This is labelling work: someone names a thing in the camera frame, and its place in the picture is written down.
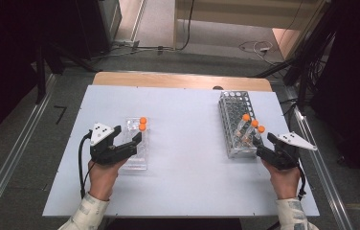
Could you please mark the grey power strip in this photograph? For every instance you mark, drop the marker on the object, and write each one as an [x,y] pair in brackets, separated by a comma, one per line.
[127,43]

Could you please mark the clear acrylic tube rack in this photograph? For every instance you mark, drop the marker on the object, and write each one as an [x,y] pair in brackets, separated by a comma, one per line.
[136,161]

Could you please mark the black cabinet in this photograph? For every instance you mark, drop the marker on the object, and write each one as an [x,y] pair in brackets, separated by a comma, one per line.
[96,25]

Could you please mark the clear test tube rack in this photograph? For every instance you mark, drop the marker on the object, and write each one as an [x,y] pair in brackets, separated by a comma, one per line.
[232,102]

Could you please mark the beige wooden cabinet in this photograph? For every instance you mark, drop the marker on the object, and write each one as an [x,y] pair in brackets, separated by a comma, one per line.
[238,14]

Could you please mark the person's left hand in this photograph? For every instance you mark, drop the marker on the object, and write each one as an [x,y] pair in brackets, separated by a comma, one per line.
[103,180]

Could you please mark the orange-capped clear tube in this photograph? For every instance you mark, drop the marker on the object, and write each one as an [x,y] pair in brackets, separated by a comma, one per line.
[253,127]
[143,120]
[244,123]
[259,131]
[142,127]

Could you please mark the black curtain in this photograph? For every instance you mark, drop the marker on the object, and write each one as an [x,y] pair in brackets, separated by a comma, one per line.
[356,80]
[2,64]

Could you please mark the aluminium floor rail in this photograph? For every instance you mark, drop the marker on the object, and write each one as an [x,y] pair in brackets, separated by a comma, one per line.
[15,153]
[325,179]

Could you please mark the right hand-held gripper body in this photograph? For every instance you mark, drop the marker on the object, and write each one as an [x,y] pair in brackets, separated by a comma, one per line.
[285,158]

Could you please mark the wooden table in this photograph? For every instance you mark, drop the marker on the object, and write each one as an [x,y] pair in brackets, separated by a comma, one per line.
[175,80]

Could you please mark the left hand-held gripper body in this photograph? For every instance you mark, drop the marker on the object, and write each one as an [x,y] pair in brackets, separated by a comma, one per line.
[104,150]

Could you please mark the person's right hand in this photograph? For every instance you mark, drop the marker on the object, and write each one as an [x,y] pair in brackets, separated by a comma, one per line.
[285,183]

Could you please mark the black metal stand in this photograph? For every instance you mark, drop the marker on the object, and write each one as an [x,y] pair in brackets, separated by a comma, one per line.
[302,80]
[40,76]

